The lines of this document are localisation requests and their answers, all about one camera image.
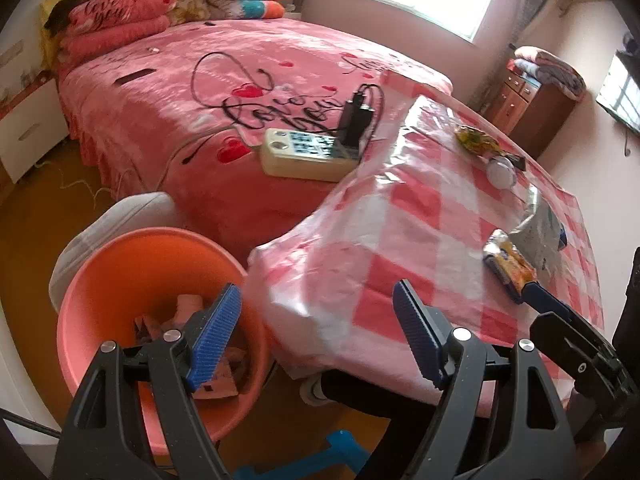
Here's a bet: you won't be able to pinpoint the yellow snack wrapper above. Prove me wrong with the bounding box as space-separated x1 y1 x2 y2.
482 229 537 305

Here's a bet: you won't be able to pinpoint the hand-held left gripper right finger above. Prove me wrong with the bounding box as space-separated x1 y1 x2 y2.
392 280 576 480

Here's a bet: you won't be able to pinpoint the black phone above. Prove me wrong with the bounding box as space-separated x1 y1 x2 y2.
116 69 157 86

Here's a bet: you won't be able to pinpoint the black wall television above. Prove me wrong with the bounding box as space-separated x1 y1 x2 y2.
595 30 640 133

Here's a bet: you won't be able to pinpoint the bed with pink bedspread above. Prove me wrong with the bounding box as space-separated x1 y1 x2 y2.
52 15 453 211

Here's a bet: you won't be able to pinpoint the pink cardboard scraps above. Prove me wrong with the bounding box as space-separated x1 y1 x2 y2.
132 292 246 401

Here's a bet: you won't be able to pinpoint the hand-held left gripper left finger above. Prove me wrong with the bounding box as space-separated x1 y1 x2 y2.
52 282 244 480

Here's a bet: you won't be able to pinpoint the blue plastic stool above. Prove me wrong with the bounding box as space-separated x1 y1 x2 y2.
235 430 371 480

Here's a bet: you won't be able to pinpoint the white plastic bin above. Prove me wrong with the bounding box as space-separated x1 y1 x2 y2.
49 191 183 311

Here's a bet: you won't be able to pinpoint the yellow candy wrapper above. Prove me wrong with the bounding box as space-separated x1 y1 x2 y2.
454 125 506 156

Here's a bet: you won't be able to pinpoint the white plastic bottle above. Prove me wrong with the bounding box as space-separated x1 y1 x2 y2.
487 154 521 190

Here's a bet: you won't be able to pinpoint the person's right hand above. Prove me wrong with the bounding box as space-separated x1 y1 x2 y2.
569 392 607 461

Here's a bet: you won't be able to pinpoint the orange plastic bucket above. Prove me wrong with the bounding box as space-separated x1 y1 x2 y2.
56 227 273 453

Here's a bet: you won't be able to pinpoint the dark cloth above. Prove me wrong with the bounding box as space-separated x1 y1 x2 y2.
617 247 640 361

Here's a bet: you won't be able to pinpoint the beige power strip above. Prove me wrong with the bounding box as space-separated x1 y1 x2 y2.
259 127 366 183

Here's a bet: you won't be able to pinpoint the pink printed pillow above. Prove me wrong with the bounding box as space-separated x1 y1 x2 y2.
67 0 177 36

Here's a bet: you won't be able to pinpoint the brown wooden cabinet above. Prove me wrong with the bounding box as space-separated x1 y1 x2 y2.
492 57 576 158

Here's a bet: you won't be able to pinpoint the white nightstand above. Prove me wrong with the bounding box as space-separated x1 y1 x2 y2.
0 72 68 186

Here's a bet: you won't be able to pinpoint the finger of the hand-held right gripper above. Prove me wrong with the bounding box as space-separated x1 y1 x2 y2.
521 281 576 323
529 311 617 366

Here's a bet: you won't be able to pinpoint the grey plastic bag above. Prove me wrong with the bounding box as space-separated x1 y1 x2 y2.
507 185 566 281

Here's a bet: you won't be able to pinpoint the black charger adapter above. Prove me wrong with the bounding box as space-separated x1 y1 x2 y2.
337 82 378 148

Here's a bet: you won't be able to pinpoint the folded pink grey blanket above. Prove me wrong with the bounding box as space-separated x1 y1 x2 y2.
512 46 587 101

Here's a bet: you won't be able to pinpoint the yellow floral pillow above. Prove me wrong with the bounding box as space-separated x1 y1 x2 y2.
167 0 213 25

